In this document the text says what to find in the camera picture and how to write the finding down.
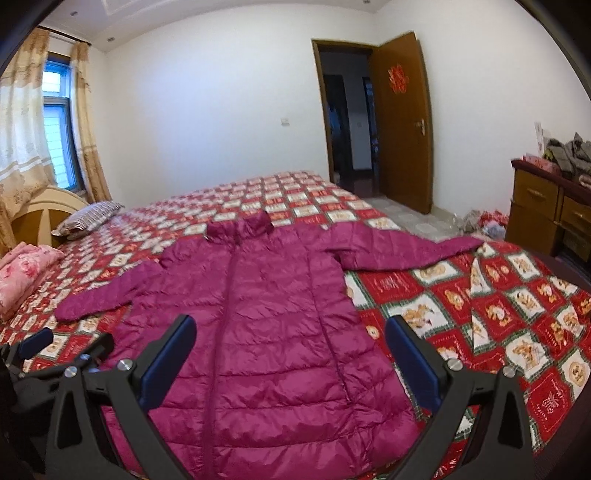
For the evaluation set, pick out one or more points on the brown wooden dresser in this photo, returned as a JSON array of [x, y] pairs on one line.
[[549, 214]]

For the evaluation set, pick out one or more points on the window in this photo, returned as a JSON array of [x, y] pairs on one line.
[[58, 123]]

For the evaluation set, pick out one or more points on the left beige curtain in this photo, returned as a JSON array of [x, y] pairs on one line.
[[26, 168]]

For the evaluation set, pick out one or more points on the brown wooden door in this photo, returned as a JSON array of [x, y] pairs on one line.
[[406, 158]]

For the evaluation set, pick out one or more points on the right beige curtain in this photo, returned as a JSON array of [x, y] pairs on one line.
[[82, 126]]

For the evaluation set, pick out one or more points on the beige wooden headboard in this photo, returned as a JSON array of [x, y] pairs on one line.
[[34, 223]]

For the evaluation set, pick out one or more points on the red door decoration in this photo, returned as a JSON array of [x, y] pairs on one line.
[[398, 79]]

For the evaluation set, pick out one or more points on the beige curtain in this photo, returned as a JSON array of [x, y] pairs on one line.
[[82, 126], [26, 168]]

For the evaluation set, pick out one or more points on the silver door handle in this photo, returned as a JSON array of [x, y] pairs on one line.
[[422, 126]]

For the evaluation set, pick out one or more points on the grey clothes pile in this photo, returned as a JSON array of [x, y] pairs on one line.
[[573, 159]]

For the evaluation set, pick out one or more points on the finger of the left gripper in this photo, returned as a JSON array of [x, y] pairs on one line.
[[34, 344], [98, 351]]

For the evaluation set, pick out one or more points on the clutter on floor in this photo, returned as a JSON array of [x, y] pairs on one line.
[[490, 224]]

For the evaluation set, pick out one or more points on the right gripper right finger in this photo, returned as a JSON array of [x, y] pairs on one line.
[[499, 445]]

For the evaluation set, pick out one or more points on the magenta down jacket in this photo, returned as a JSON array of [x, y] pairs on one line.
[[284, 381]]

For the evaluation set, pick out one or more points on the striped grey pillow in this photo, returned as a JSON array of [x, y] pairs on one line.
[[85, 221]]

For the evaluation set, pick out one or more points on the red patterned bed sheet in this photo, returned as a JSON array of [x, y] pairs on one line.
[[491, 307]]

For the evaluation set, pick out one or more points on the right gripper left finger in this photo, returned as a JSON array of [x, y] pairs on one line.
[[132, 389]]

